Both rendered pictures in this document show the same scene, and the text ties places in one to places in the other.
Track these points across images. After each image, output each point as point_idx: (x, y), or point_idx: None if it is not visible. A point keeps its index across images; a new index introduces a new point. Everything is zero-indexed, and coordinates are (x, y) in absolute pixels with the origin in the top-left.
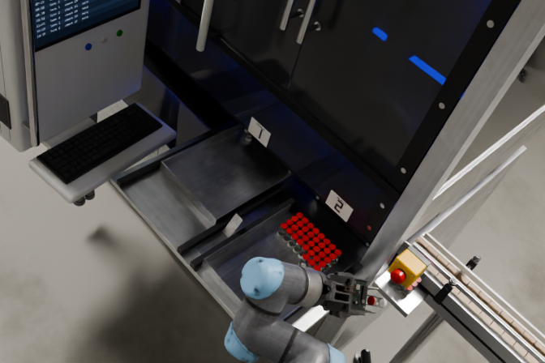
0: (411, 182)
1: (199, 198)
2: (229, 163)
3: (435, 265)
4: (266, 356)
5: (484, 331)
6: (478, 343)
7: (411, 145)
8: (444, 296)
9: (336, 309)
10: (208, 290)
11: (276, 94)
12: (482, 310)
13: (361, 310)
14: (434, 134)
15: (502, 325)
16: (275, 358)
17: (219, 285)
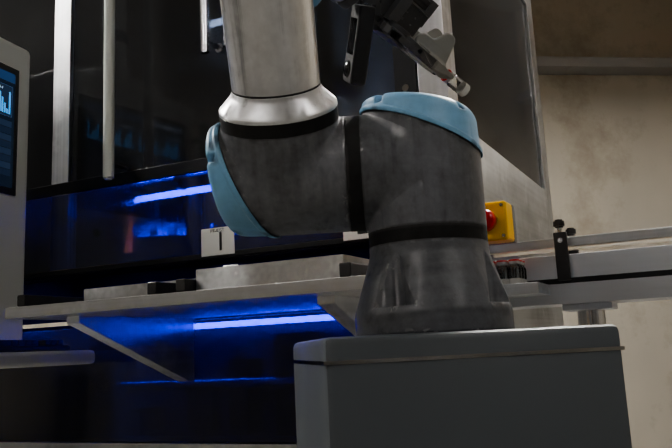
0: (421, 90)
1: None
2: None
3: (527, 244)
4: None
5: (645, 252)
6: (655, 282)
7: (396, 53)
8: (565, 256)
9: (398, 2)
10: (221, 295)
11: None
12: (621, 240)
13: (435, 39)
14: None
15: (656, 230)
16: None
17: (236, 286)
